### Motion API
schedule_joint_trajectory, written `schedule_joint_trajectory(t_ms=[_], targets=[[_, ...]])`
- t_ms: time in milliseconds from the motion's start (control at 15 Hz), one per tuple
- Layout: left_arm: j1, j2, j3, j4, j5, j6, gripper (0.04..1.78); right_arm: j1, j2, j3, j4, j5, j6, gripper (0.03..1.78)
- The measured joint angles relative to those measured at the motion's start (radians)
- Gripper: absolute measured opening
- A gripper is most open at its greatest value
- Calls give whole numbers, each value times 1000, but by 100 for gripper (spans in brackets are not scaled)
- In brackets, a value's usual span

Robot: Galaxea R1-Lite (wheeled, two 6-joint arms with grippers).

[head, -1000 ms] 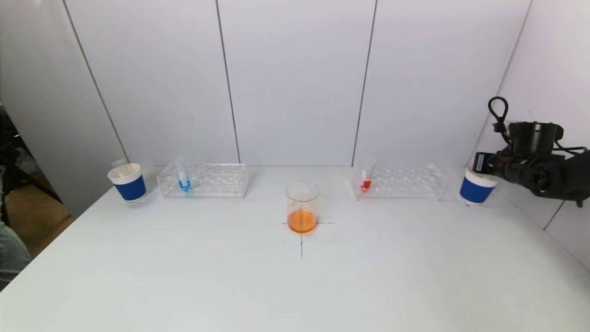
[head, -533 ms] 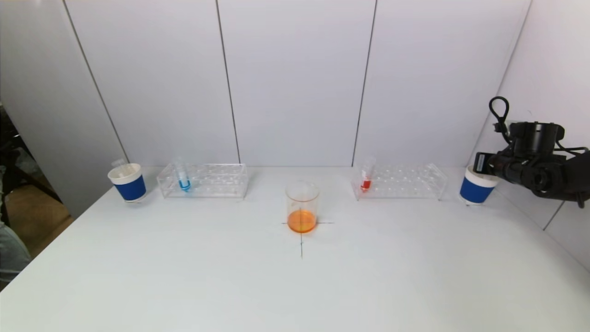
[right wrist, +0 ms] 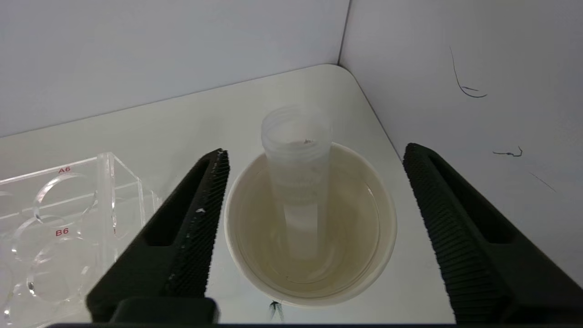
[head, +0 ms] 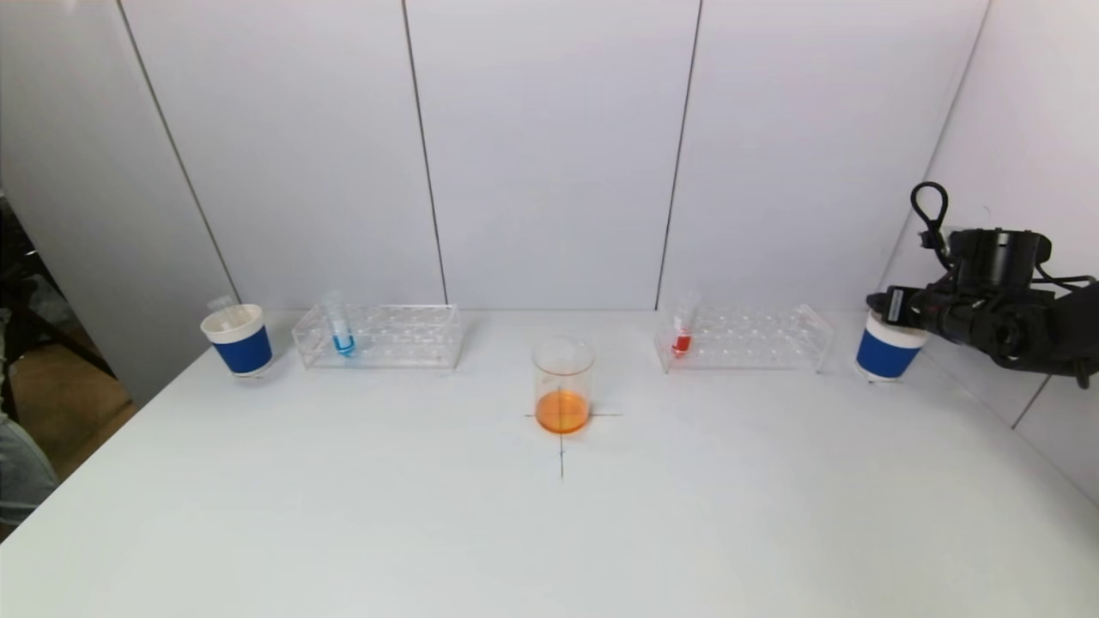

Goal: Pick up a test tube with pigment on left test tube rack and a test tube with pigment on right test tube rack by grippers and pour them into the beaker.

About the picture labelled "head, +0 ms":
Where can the red pigment test tube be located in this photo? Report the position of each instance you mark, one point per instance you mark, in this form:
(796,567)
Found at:
(682,343)
(223,305)

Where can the grey chair seat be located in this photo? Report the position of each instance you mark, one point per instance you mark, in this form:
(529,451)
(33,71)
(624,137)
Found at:
(21,472)

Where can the blue pigment test tube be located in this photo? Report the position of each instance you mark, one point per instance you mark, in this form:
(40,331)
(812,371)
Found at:
(342,342)

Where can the clear acrylic test tube rack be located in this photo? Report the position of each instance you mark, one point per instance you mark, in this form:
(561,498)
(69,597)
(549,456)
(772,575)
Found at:
(747,343)
(399,339)

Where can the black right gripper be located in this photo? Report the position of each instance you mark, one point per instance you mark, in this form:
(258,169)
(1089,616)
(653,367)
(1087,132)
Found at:
(895,304)

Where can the clear glass beaker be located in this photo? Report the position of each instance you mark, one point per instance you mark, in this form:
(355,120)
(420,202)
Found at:
(562,410)

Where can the blue white paper cup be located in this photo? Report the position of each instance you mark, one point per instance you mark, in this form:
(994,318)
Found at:
(242,343)
(884,354)

